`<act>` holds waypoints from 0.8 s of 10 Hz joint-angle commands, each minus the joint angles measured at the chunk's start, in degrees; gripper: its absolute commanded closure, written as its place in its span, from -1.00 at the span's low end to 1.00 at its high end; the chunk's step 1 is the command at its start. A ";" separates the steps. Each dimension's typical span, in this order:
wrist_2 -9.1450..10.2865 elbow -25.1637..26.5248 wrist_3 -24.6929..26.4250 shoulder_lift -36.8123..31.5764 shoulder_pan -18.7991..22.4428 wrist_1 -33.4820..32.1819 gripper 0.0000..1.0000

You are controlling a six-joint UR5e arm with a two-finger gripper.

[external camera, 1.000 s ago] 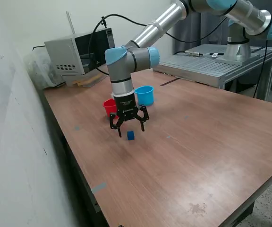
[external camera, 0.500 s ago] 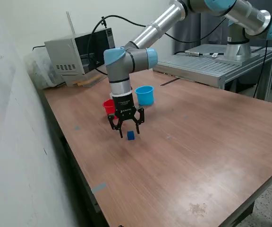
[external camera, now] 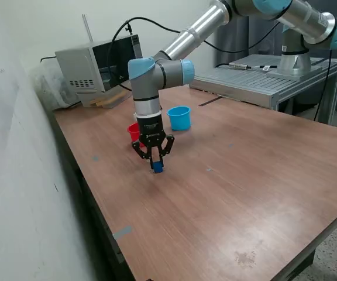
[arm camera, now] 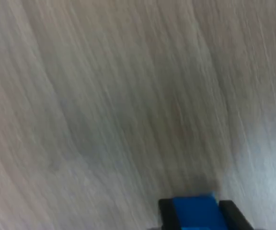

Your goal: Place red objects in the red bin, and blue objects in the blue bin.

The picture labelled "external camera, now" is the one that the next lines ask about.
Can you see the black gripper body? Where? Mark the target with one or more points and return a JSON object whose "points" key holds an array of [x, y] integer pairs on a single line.
{"points": [[151, 131]]}

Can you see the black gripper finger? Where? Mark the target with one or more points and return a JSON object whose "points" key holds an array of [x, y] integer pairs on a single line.
{"points": [[167, 146], [143, 152]]}

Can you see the blue cube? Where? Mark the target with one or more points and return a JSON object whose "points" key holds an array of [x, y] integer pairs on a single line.
{"points": [[157, 167]]}

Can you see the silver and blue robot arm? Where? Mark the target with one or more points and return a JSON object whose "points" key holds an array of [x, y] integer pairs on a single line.
{"points": [[148, 76]]}

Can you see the red plastic bin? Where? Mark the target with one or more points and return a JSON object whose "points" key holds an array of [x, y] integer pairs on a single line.
{"points": [[133, 133]]}

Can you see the blue plastic bin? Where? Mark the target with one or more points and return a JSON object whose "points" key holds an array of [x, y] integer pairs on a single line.
{"points": [[180, 120]]}

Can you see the black tape strip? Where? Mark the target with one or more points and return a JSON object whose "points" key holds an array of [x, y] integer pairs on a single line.
{"points": [[211, 101]]}

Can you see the long grey tape strip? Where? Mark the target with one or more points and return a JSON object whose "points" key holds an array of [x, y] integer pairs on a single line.
{"points": [[122, 232]]}

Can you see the silver microwave oven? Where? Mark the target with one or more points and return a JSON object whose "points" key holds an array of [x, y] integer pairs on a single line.
{"points": [[77, 64]]}

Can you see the aluminium mounting platform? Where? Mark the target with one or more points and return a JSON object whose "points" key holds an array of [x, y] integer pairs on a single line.
{"points": [[244, 82]]}

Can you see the clear plastic storage container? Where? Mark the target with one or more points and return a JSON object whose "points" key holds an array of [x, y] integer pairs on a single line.
{"points": [[48, 85]]}

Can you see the white rod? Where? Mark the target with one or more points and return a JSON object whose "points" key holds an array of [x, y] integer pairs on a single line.
{"points": [[87, 27]]}

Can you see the black marker with tag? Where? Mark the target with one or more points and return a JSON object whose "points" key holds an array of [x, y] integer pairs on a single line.
{"points": [[265, 68]]}

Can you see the small black camera mount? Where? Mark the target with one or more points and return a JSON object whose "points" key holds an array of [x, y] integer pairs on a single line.
{"points": [[129, 27]]}

